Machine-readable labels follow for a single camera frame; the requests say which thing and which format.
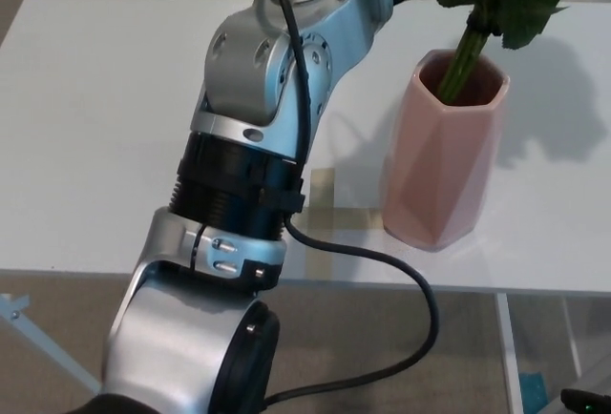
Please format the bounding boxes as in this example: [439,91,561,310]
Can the thin grey table leg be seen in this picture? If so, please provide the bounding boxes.
[562,297,583,377]

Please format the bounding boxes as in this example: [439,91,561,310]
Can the pink faceted ceramic vase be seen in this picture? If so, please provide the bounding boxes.
[381,49,511,249]

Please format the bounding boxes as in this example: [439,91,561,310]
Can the notched tan masking tape strip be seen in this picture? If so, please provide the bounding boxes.
[305,208,383,230]

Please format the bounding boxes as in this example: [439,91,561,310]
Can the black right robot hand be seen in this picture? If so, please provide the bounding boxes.
[560,387,611,414]

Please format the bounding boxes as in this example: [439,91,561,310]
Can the long tan masking tape strip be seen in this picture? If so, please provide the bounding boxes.
[305,169,337,278]

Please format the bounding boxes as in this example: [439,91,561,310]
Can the light blue metal stand frame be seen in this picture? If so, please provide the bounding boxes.
[0,293,104,396]

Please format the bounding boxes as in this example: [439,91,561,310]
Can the teal floor tape piece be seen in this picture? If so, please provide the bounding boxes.
[519,371,548,414]

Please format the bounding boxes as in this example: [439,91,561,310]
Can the white table leg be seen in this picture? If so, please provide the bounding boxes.
[495,293,521,414]

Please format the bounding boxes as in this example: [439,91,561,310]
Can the pink artificial rose bouquet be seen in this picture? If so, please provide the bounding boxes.
[436,0,598,103]

